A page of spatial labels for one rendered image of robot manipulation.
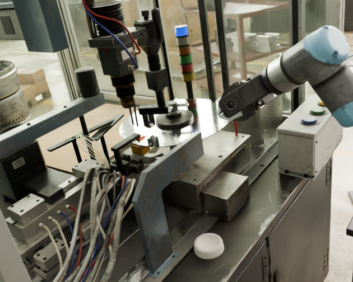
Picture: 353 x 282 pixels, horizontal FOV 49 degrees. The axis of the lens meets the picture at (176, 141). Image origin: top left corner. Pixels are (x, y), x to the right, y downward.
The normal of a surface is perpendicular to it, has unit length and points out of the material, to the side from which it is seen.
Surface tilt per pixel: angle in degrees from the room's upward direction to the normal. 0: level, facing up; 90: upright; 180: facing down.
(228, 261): 0
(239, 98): 60
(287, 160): 90
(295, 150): 90
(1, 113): 90
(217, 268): 0
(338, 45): 55
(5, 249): 90
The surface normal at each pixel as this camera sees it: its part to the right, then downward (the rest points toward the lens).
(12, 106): 0.90, 0.07
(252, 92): 0.01, -0.07
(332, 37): 0.48, -0.31
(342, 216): -0.15, -0.88
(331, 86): -0.36, 0.33
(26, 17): -0.60, 0.44
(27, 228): 0.79, 0.16
